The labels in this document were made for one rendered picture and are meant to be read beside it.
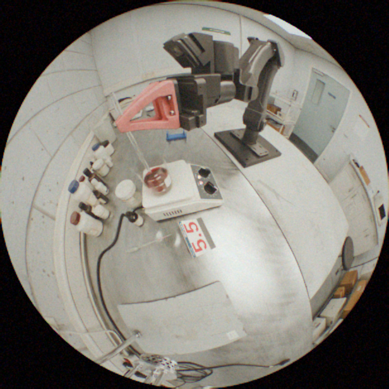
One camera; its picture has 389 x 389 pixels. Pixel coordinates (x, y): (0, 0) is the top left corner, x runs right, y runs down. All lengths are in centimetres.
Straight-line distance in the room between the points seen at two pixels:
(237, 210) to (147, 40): 180
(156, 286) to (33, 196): 47
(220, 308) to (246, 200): 30
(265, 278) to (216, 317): 15
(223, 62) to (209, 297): 44
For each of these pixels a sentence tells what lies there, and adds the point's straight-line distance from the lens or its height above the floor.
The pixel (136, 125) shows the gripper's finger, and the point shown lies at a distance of 16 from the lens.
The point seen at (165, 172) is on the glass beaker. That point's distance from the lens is 21.
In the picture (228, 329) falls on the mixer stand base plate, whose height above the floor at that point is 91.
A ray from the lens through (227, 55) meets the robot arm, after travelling 22.
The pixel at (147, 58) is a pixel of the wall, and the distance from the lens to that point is 168.
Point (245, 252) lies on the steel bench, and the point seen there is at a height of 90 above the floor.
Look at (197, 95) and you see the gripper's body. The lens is 16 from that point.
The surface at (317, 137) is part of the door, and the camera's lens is 308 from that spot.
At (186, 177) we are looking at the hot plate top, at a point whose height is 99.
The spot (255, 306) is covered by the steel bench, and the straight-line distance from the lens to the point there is 36.
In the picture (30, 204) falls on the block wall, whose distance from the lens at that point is 49.
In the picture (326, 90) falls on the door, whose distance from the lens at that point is 309.
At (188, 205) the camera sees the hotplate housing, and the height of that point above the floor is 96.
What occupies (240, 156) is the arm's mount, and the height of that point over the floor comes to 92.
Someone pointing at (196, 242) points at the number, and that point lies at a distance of 27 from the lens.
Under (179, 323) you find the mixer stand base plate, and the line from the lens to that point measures 34.
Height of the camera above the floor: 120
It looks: 60 degrees down
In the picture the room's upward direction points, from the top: 6 degrees counter-clockwise
